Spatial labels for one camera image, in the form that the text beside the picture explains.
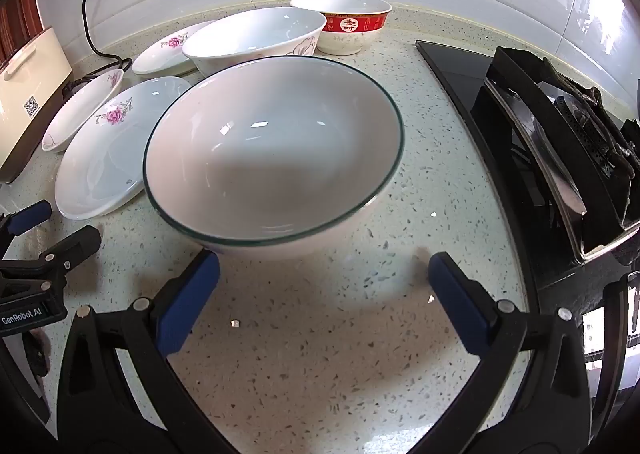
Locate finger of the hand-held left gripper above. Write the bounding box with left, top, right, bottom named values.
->
left=0, top=200, right=53, bottom=259
left=0, top=225, right=103, bottom=295

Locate white bowl with green rim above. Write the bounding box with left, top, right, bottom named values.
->
left=142, top=55, right=405, bottom=262

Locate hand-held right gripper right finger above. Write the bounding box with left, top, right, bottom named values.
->
left=427, top=251, right=593, bottom=454

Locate black power cable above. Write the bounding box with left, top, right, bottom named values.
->
left=74, top=0, right=133, bottom=90

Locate steel burner drip tray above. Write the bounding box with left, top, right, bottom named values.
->
left=484, top=78, right=588, bottom=265

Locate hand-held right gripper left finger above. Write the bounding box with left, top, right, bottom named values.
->
left=57, top=250, right=236, bottom=454

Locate black pan support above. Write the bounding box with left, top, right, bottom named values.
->
left=470, top=46, right=640, bottom=255

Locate white bowl with floral print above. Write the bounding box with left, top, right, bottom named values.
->
left=181, top=8, right=327, bottom=79

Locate white bowl with red band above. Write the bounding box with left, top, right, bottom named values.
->
left=290, top=0, right=392, bottom=56

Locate large floral white plate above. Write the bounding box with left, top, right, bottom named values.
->
left=54, top=76, right=193, bottom=221

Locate small floral white plate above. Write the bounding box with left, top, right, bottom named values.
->
left=41, top=68, right=125, bottom=153

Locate red wooden door frame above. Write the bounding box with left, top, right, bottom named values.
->
left=0, top=0, right=37, bottom=70

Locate cream rice cooker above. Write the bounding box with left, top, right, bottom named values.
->
left=0, top=26, right=73, bottom=185

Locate medium floral white plate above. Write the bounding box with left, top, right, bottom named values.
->
left=131, top=20, right=218, bottom=76

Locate black glass gas stove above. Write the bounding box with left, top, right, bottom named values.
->
left=415, top=40, right=640, bottom=454

